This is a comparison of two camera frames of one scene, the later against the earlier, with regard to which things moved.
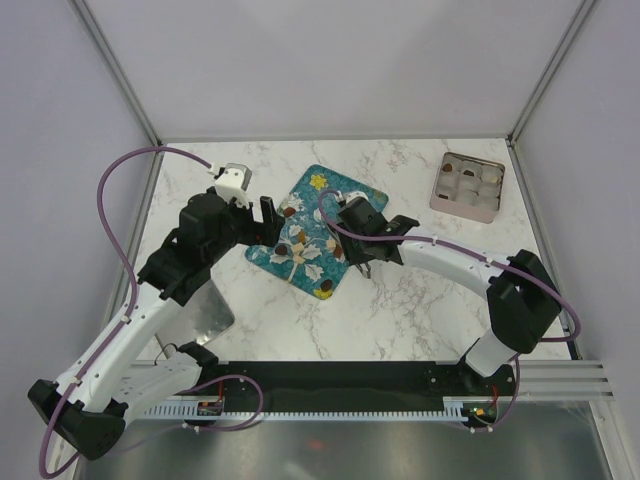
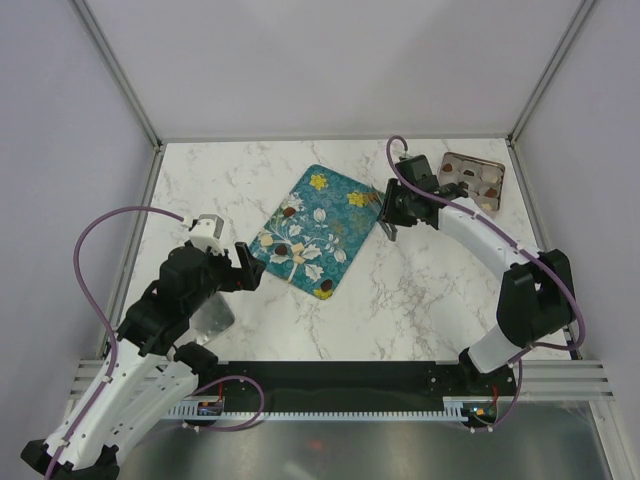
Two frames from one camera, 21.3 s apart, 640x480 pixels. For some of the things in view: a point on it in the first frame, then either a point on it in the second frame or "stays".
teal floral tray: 309,255 stays
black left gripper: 269,235 → 238,278
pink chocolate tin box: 468,186 stays
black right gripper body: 355,250 → 401,212
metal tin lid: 209,314 stays
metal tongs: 366,274 → 389,228
